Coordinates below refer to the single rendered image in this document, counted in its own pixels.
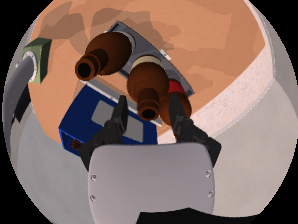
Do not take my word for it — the blue plastic bottle crate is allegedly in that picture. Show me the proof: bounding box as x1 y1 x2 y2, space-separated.
58 84 158 157

